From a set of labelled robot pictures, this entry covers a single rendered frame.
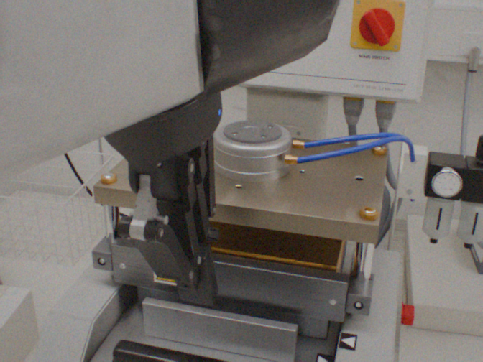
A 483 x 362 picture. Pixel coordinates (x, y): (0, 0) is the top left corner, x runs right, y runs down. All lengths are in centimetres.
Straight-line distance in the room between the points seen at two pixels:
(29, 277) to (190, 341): 57
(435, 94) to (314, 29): 97
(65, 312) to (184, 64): 45
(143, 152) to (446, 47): 81
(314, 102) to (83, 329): 38
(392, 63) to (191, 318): 35
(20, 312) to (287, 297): 46
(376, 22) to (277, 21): 48
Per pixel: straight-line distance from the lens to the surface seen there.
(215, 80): 20
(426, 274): 106
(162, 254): 40
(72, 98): 18
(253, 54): 20
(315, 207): 55
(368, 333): 58
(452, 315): 100
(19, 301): 92
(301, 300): 57
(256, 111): 77
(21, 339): 93
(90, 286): 64
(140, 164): 35
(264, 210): 54
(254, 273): 56
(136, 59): 18
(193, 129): 34
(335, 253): 58
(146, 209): 36
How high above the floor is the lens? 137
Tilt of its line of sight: 26 degrees down
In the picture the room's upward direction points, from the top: 1 degrees clockwise
